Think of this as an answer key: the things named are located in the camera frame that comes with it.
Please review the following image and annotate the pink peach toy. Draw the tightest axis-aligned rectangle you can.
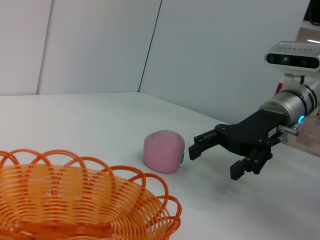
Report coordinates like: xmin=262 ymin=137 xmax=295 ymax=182
xmin=143 ymin=129 xmax=186 ymax=174

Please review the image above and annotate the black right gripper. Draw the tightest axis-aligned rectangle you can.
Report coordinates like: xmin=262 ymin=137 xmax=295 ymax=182
xmin=188 ymin=108 xmax=286 ymax=181

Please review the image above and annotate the silver cable connector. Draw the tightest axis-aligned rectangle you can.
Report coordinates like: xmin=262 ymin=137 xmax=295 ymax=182
xmin=279 ymin=123 xmax=300 ymax=143

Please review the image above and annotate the black background equipment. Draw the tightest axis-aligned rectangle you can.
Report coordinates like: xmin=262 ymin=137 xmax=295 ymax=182
xmin=306 ymin=0 xmax=320 ymax=26

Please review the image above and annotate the orange woven plastic basket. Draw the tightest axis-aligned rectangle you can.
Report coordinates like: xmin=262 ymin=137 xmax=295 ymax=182
xmin=0 ymin=149 xmax=183 ymax=240

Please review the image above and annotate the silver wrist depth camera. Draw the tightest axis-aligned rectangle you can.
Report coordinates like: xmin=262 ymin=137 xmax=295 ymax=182
xmin=265 ymin=40 xmax=320 ymax=74

